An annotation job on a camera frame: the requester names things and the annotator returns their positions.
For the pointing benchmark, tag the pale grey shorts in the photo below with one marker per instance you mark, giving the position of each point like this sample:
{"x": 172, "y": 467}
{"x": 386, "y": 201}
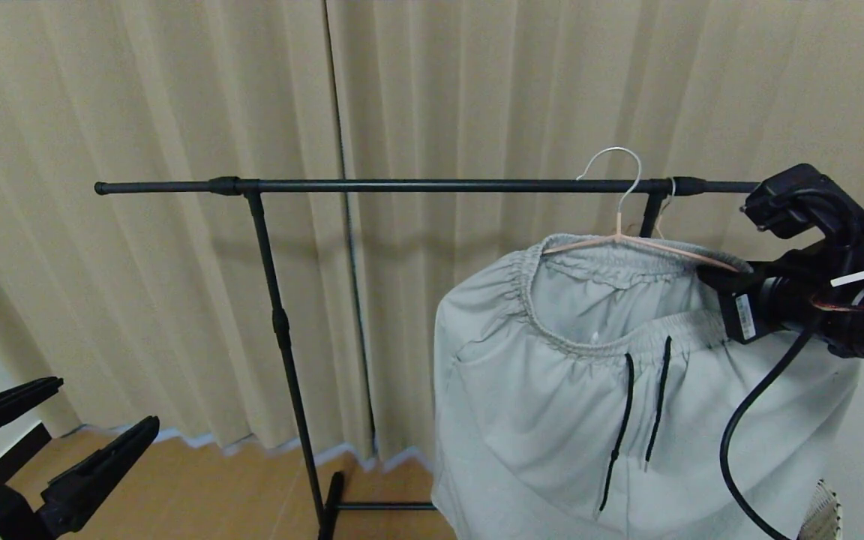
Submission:
{"x": 552, "y": 420}

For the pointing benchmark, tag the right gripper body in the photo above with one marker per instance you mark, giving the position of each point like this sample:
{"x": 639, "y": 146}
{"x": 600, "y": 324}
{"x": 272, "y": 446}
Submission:
{"x": 837, "y": 315}

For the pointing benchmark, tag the black clothes rack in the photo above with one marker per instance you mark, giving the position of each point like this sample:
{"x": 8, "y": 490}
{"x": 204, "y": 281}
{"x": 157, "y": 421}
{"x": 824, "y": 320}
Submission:
{"x": 432, "y": 185}

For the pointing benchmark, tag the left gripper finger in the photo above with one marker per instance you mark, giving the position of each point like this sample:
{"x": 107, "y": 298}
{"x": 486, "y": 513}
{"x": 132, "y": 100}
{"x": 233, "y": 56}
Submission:
{"x": 4, "y": 412}
{"x": 102, "y": 472}

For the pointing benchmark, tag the white laundry basket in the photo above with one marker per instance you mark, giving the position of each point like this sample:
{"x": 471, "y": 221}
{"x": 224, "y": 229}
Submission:
{"x": 822, "y": 517}

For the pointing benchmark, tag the pink clothes hanger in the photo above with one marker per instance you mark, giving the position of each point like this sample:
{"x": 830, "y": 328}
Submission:
{"x": 661, "y": 217}
{"x": 631, "y": 238}

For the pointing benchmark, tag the beige curtain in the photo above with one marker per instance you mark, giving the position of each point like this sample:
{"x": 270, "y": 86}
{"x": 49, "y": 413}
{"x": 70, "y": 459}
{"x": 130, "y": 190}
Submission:
{"x": 139, "y": 112}

